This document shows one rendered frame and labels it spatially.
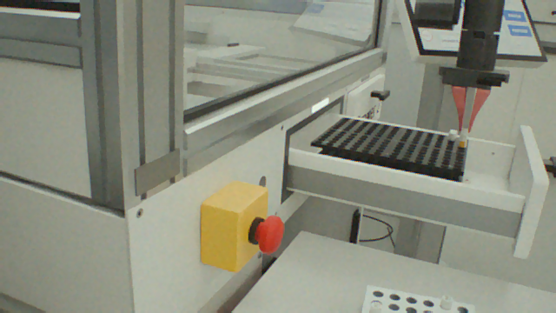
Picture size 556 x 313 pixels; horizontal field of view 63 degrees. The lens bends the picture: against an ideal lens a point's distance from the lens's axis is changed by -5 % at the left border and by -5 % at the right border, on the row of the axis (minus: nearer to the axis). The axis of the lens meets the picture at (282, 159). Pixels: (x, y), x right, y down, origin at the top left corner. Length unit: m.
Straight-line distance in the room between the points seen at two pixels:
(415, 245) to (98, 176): 1.58
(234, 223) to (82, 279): 0.15
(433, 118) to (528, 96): 2.10
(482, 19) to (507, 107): 3.02
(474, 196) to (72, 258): 0.47
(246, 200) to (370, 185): 0.23
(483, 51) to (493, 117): 3.03
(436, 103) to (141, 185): 1.39
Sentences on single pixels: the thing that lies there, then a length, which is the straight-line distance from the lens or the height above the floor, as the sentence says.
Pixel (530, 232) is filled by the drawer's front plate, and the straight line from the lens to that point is 0.65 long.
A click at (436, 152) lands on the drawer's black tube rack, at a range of 0.74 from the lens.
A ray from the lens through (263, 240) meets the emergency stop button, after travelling 0.48.
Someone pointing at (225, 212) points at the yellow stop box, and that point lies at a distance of 0.46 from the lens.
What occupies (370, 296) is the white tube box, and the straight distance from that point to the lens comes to 0.56.
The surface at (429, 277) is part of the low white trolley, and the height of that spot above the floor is 0.76.
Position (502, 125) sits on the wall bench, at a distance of 3.78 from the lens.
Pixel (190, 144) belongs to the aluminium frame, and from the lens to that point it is 0.43.
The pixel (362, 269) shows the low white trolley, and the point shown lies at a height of 0.76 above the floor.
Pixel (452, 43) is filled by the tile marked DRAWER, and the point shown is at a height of 1.00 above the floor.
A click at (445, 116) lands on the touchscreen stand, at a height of 0.74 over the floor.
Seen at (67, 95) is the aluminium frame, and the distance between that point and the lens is 0.40.
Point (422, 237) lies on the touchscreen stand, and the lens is 1.87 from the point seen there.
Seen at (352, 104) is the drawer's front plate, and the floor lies 0.91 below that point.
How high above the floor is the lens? 1.12
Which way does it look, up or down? 20 degrees down
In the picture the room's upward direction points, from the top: 4 degrees clockwise
